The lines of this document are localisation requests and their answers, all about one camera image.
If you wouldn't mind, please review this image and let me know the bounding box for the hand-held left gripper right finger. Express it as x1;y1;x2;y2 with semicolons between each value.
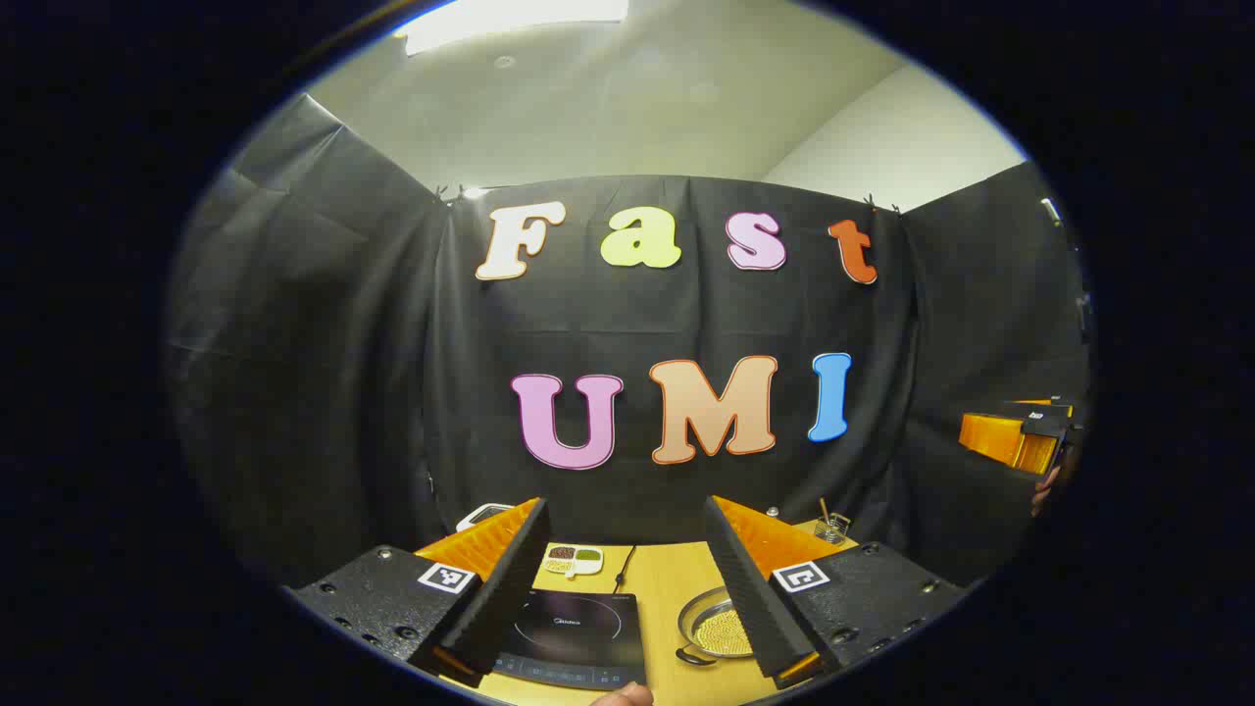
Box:
703;495;972;690

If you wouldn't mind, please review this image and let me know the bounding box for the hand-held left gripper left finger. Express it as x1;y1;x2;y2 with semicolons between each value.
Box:
289;497;552;687

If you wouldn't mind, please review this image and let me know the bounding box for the stainless steel pot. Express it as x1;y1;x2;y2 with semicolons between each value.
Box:
675;585;761;668

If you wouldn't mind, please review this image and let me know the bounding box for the black induction cooktop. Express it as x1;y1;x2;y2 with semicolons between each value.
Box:
490;588;648;690

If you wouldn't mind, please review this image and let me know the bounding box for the pile of soybeans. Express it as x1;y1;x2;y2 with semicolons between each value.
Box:
694;606;758;658

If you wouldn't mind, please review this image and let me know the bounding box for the white divided bean dish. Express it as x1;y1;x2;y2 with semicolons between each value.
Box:
542;545;605;578

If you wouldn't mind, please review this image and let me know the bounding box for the white box appliance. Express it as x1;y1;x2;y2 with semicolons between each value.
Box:
456;503;516;533

